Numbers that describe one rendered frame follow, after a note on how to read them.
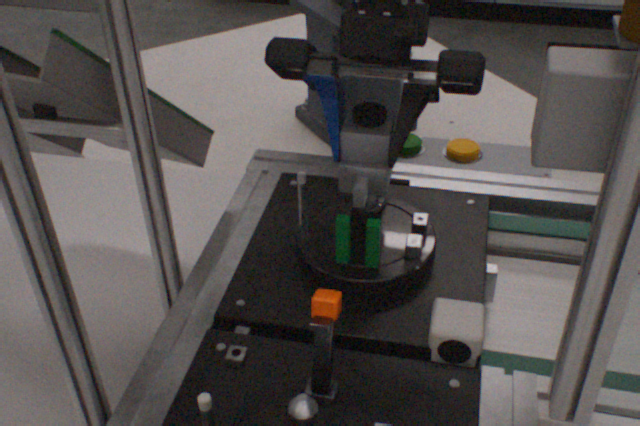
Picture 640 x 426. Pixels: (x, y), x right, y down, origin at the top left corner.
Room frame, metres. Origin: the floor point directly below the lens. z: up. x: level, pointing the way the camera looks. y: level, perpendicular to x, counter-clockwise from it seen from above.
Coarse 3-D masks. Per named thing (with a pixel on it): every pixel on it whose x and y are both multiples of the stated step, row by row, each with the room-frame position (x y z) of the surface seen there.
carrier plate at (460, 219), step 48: (288, 192) 0.66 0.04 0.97; (336, 192) 0.65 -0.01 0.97; (432, 192) 0.65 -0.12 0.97; (288, 240) 0.57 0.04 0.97; (480, 240) 0.56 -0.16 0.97; (240, 288) 0.50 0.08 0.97; (288, 288) 0.50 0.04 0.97; (432, 288) 0.49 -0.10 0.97; (480, 288) 0.49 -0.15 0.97; (288, 336) 0.45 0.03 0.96; (336, 336) 0.44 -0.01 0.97; (384, 336) 0.43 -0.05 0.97
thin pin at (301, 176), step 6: (300, 174) 0.53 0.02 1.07; (300, 180) 0.53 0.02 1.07; (300, 186) 0.53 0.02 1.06; (300, 192) 0.53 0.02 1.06; (306, 192) 0.54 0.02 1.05; (300, 198) 0.53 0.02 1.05; (306, 198) 0.54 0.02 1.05; (300, 204) 0.53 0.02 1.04; (306, 204) 0.53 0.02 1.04; (300, 210) 0.53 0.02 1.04; (306, 210) 0.53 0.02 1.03; (300, 216) 0.53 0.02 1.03; (306, 216) 0.53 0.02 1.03; (300, 222) 0.53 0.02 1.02; (306, 222) 0.53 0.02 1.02; (300, 228) 0.53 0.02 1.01; (306, 228) 0.53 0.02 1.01; (300, 234) 0.53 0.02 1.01; (306, 234) 0.53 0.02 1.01; (300, 240) 0.54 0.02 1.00; (306, 240) 0.53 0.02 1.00; (306, 246) 0.53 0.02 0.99
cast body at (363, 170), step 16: (352, 112) 0.57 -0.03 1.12; (368, 112) 0.55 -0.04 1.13; (384, 112) 0.55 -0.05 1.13; (352, 128) 0.54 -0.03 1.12; (368, 128) 0.54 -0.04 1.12; (384, 128) 0.54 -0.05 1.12; (352, 144) 0.53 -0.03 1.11; (368, 144) 0.53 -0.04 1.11; (384, 144) 0.52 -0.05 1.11; (352, 160) 0.53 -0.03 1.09; (368, 160) 0.53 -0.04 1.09; (384, 160) 0.52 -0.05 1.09; (352, 176) 0.52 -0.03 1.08; (368, 176) 0.52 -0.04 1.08; (384, 176) 0.52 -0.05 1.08; (352, 192) 0.52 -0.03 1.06; (368, 192) 0.52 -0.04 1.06; (384, 192) 0.52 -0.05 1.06
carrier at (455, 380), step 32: (224, 352) 0.42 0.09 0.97; (256, 352) 0.42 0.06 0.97; (288, 352) 0.42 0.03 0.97; (352, 352) 0.42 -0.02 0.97; (192, 384) 0.39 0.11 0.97; (224, 384) 0.38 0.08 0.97; (256, 384) 0.38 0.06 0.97; (288, 384) 0.37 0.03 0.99; (352, 384) 0.38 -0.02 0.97; (384, 384) 0.38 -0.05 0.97; (416, 384) 0.38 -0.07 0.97; (448, 384) 0.38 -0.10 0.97; (192, 416) 0.35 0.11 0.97; (224, 416) 0.35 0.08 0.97; (256, 416) 0.34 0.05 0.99; (288, 416) 0.31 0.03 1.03; (320, 416) 0.31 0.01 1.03; (352, 416) 0.34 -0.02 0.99; (384, 416) 0.33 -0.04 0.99; (416, 416) 0.35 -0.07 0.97; (448, 416) 0.35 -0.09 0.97
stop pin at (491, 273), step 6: (486, 264) 0.53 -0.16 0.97; (492, 264) 0.53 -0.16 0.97; (486, 270) 0.52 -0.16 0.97; (492, 270) 0.52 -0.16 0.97; (486, 276) 0.52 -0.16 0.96; (492, 276) 0.52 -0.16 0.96; (486, 282) 0.52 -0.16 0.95; (492, 282) 0.52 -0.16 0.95; (486, 288) 0.52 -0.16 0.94; (492, 288) 0.52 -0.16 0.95; (486, 294) 0.52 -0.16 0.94; (492, 294) 0.52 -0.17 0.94; (486, 300) 0.52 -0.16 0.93; (492, 300) 0.52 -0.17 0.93
